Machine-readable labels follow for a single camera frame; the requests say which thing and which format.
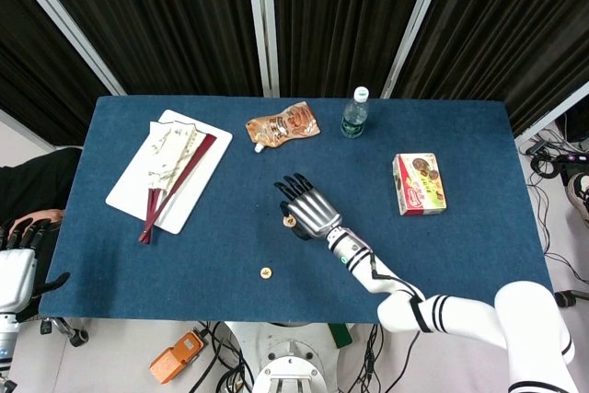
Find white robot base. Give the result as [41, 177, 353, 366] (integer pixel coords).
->
[225, 321, 345, 393]

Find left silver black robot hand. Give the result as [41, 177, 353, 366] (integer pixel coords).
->
[0, 218, 71, 323]

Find black cylindrical floor object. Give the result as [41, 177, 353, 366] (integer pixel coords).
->
[554, 289, 589, 307]

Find orange spouted snack pouch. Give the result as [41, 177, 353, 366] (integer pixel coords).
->
[246, 101, 322, 154]

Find tangled black floor cables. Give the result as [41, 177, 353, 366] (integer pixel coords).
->
[517, 130, 572, 210]

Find white metal frame post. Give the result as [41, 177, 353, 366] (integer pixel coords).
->
[380, 0, 461, 99]
[0, 0, 128, 98]
[244, 0, 281, 98]
[0, 109, 57, 154]
[514, 81, 589, 148]

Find cookie box red and yellow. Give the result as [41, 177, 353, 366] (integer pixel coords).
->
[391, 152, 448, 217]

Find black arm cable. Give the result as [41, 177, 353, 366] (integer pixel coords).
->
[365, 249, 418, 306]

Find person in black clothes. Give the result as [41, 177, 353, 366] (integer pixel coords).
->
[0, 147, 82, 234]

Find black floor cable bundle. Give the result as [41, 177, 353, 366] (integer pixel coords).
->
[188, 321, 257, 393]
[349, 323, 386, 393]

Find blue table cloth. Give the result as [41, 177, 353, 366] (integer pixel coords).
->
[39, 96, 553, 326]

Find black caster wheel with leg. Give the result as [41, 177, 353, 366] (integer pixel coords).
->
[40, 317, 89, 348]

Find paper folding fan red ribs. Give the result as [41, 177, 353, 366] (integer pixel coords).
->
[137, 119, 217, 246]

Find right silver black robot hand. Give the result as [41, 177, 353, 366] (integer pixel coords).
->
[273, 172, 345, 243]

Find black device on floor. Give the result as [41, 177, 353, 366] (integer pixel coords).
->
[554, 105, 589, 145]

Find white rectangular tray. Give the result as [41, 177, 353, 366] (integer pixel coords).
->
[105, 109, 234, 236]

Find dark green block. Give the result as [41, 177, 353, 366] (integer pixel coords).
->
[327, 322, 354, 349]

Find white and black sneaker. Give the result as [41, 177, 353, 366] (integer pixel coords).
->
[564, 173, 589, 228]

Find black pleated curtain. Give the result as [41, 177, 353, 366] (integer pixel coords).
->
[22, 0, 264, 98]
[270, 0, 437, 98]
[394, 0, 589, 136]
[0, 0, 114, 148]

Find clear water bottle green label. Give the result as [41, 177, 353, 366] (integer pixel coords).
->
[340, 86, 372, 141]

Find orange handheld control box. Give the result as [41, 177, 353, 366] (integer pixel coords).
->
[148, 330, 209, 386]

